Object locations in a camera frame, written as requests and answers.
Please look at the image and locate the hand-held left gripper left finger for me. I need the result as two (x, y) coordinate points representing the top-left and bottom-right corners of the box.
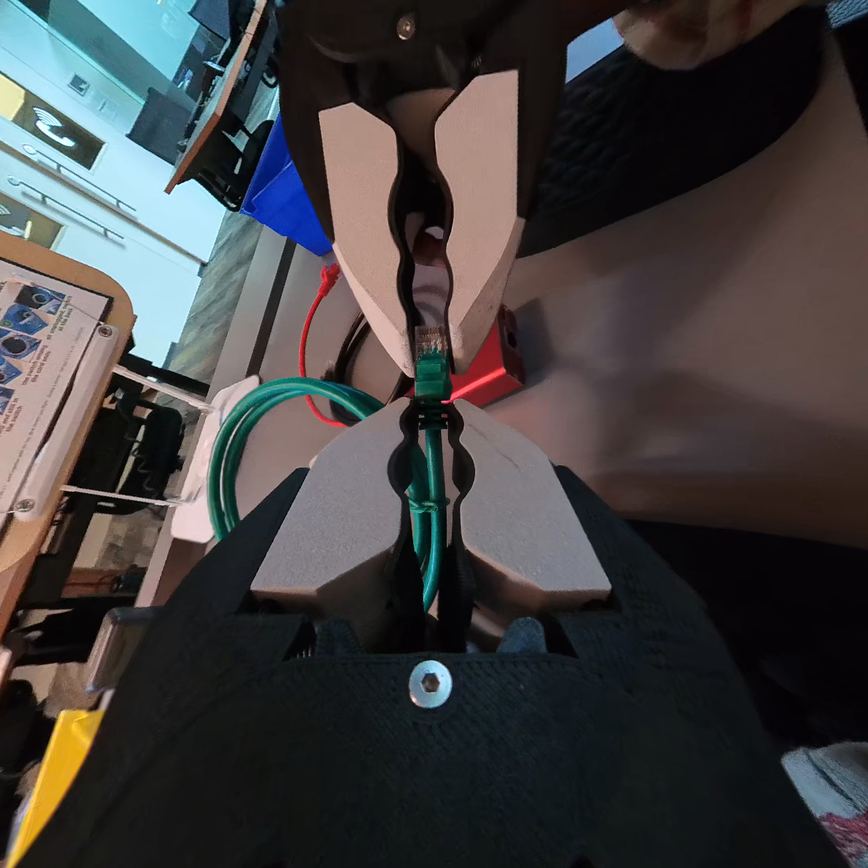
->
(251, 397), (429, 653)

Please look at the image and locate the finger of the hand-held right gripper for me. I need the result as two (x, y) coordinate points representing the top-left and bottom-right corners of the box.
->
(317, 103), (418, 378)
(433, 68), (528, 377)

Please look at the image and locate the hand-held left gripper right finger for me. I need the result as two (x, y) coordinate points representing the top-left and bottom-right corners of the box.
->
(444, 399), (613, 652)

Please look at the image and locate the red ethernet cable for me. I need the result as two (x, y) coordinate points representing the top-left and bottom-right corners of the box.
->
(298, 263), (350, 428)

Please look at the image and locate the blue plastic bin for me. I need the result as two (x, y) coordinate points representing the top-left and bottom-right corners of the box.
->
(239, 112), (336, 257)

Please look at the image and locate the black ethernet cable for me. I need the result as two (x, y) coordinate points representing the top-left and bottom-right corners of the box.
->
(325, 312), (408, 401)

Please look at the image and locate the red ethernet splitter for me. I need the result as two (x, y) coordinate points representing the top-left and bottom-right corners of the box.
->
(444, 305), (526, 408)

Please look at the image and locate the green ethernet cable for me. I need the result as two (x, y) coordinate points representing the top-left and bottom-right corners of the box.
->
(207, 325), (452, 611)

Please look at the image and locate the yellow plastic bin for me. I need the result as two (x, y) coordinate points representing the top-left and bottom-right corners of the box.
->
(3, 708), (106, 868)

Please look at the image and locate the person's right forearm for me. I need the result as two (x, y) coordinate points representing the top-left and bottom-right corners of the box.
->
(613, 0), (831, 72)

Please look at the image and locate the grey desk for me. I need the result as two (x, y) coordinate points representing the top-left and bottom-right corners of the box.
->
(136, 41), (868, 611)

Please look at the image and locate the black wrist rest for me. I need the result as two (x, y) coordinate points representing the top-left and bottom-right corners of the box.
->
(522, 14), (831, 259)

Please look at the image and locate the wooden office table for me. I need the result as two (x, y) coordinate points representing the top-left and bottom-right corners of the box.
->
(165, 0), (272, 198)

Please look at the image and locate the black office chair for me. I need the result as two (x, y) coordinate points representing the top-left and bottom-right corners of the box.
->
(68, 387), (184, 509)

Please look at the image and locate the dark grey power adapter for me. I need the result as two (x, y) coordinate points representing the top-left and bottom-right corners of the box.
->
(85, 607), (164, 693)

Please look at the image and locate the person's beige sweater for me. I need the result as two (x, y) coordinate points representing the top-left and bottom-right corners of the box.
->
(780, 742), (868, 868)

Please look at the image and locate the instruction board with wooden frame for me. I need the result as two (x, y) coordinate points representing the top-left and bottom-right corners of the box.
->
(0, 234), (137, 611)

